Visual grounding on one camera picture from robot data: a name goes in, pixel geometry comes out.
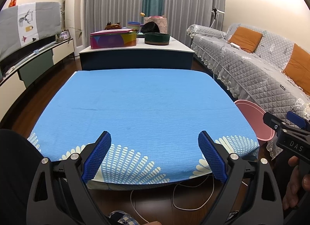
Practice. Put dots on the pink quilted bag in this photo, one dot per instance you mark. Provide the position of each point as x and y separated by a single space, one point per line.
161 22

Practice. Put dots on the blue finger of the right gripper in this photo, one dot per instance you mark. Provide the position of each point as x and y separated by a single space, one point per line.
296 119

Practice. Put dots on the pink trash bin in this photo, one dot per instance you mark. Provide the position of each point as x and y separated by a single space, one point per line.
254 115

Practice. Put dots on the right hand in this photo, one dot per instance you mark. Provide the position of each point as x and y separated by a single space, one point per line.
296 182

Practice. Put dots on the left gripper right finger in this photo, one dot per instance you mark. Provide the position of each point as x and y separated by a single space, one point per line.
218 158

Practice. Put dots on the white coffee table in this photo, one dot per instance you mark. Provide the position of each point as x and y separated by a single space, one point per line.
175 55

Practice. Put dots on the grey quilted sofa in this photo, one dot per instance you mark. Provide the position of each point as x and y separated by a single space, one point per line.
257 76

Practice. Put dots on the colourful storage box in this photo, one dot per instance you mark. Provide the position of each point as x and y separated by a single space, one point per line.
113 38

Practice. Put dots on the covered television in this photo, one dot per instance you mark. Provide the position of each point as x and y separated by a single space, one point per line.
27 23

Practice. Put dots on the tv cabinet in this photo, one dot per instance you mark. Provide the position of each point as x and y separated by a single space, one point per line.
35 65

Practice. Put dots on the orange cushion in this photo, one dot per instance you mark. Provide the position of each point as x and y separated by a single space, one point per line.
298 68
246 39

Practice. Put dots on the white air conditioner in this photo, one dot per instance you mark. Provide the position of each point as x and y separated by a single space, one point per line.
73 23

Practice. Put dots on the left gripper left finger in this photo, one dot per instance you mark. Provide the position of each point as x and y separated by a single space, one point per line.
84 165

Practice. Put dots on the grey curtains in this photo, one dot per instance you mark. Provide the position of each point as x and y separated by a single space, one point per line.
155 2

